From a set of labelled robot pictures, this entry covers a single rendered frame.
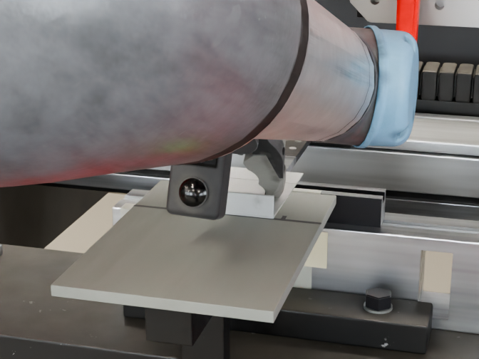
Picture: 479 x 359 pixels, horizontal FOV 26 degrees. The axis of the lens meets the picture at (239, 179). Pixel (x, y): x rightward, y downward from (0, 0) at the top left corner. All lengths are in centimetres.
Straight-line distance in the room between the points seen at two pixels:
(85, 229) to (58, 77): 340
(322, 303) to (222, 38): 73
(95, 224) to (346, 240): 273
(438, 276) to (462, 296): 230
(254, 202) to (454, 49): 61
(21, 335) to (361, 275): 33
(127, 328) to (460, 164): 45
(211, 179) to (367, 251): 23
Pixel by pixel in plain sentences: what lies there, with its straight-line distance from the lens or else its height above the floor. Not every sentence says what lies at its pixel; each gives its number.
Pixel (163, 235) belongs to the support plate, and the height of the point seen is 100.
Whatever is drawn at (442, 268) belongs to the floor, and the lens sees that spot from 338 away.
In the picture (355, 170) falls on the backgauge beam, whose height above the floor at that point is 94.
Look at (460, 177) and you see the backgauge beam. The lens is 126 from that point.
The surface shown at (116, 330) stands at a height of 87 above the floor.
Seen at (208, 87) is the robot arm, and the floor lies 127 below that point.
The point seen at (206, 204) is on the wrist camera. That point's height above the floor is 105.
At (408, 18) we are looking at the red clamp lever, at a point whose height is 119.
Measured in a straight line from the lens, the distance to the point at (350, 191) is 103.
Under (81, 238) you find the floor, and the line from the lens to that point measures 359.
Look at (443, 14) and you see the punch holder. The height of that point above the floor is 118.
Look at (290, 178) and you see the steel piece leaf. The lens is 105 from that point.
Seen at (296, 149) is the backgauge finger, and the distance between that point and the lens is 113.
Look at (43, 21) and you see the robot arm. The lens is 26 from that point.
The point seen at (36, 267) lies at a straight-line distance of 118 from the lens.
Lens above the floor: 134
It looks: 19 degrees down
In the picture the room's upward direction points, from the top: straight up
